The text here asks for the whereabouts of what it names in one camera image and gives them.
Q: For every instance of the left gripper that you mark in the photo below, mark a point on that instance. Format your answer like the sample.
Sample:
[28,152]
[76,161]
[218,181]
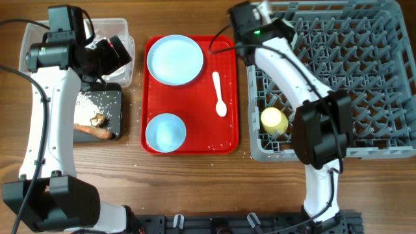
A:
[112,62]

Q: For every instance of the white rice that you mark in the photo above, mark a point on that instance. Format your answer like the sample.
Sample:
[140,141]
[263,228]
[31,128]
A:
[89,104]

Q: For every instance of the brown food scrap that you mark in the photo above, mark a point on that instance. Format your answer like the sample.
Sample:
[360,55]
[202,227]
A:
[98,120]

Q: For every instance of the white plastic spoon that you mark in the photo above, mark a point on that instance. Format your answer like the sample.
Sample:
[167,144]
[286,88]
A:
[220,107]

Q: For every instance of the large light blue plate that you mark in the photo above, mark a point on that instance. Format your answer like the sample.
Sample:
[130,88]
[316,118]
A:
[175,60]

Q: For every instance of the brown sausage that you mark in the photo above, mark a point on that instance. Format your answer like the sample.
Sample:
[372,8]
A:
[99,133]

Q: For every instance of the yellow plastic cup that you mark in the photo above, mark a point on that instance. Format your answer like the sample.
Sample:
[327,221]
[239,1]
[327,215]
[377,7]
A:
[274,121]

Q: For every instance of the small light blue bowl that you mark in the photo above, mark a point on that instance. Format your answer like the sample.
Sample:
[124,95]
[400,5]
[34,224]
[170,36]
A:
[165,133]

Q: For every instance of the red and white wrapper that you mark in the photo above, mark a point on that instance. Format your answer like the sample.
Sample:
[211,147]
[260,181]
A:
[115,42]

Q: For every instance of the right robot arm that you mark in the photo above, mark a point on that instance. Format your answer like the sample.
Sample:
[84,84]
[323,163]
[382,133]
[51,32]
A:
[322,125]

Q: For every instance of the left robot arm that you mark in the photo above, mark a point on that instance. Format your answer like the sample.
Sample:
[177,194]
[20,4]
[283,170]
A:
[48,196]

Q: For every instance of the clear plastic waste bin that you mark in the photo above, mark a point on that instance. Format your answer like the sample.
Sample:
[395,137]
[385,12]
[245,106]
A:
[104,28]

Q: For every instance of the black waste tray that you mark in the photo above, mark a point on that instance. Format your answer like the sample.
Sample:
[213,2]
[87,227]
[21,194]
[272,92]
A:
[113,122]

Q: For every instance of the grey dishwasher rack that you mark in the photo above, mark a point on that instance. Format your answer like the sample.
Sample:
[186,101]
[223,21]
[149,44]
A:
[361,47]

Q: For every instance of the red serving tray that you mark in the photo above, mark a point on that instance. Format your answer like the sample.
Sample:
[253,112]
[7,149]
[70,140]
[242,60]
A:
[194,103]

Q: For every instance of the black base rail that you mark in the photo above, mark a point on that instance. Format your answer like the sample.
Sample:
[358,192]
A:
[293,223]

